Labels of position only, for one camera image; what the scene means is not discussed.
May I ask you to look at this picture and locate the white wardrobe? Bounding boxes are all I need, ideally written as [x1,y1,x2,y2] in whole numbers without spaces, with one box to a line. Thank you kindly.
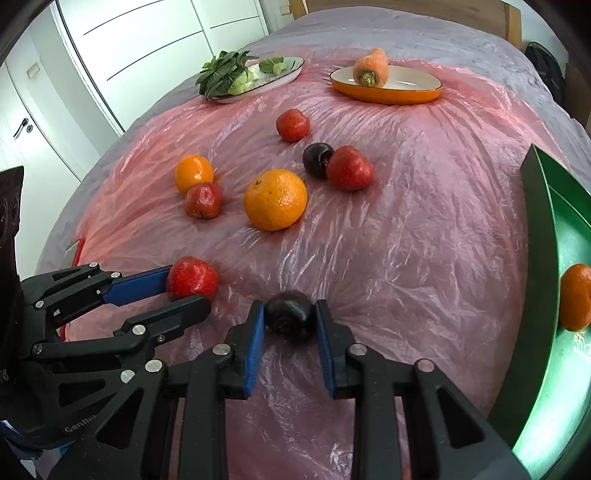
[0,0,278,195]

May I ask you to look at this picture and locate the carrot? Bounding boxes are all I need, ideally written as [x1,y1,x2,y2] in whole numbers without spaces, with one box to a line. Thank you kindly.
[353,47,389,88]

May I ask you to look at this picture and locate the orange oval dish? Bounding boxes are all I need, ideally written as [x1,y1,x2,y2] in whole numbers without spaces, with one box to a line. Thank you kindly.
[329,65,443,105]

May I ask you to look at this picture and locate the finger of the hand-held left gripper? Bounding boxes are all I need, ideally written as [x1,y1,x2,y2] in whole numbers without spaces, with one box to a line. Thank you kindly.
[28,294,213,363]
[19,261,174,333]

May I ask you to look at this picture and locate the pink plastic sheet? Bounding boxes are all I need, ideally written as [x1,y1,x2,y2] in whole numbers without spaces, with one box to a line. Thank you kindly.
[60,58,591,480]

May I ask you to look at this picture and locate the large orange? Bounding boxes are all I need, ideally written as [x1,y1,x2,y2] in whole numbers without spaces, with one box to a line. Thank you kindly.
[243,169,308,232]

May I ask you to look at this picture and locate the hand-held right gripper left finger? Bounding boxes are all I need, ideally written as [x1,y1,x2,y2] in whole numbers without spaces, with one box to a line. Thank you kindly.
[60,300,267,480]

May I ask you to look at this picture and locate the black bag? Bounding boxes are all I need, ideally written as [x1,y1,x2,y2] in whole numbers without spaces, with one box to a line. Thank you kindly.
[525,41,566,104]

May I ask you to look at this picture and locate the small orange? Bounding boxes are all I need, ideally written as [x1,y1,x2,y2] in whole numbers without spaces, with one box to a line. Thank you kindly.
[558,263,591,332]
[174,154,215,195]

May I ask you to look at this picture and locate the wooden headboard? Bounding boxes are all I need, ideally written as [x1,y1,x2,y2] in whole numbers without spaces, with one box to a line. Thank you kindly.
[295,0,522,47]

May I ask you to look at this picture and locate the grey blanket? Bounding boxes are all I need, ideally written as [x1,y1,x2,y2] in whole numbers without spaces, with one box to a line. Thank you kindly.
[34,7,591,278]

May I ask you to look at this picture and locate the green dish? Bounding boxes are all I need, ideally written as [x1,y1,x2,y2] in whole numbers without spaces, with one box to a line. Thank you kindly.
[487,143,591,480]

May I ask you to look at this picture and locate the small red apple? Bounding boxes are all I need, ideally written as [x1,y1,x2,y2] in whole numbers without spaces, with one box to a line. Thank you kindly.
[184,183,223,219]

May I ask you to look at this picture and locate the dark purple plum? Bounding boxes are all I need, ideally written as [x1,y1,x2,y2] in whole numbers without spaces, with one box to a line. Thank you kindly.
[302,143,335,180]
[265,291,318,343]

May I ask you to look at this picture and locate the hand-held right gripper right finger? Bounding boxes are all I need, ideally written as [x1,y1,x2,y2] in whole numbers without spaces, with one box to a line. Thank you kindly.
[314,299,532,480]

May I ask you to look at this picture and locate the patterned oval plate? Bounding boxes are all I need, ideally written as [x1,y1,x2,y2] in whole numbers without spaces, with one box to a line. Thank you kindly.
[205,56,305,104]

